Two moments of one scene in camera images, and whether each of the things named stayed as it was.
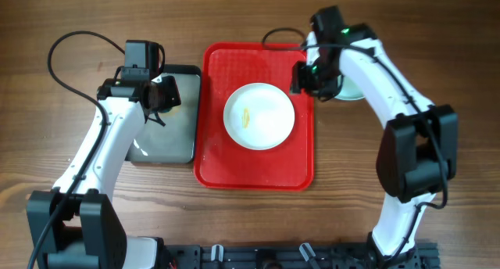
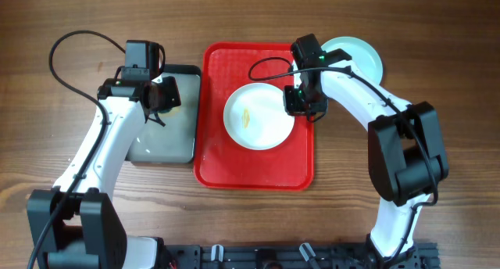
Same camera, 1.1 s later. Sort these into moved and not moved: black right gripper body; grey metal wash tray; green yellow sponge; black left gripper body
Moved: black right gripper body
Not moved: black left gripper body; grey metal wash tray; green yellow sponge
